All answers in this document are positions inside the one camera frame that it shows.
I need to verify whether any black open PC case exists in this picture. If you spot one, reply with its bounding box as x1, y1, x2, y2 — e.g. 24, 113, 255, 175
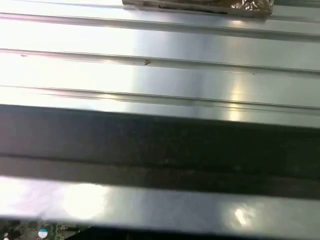
0, 103, 320, 240

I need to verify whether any green motherboard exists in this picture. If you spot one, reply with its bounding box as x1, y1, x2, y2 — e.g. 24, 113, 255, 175
0, 219, 90, 240

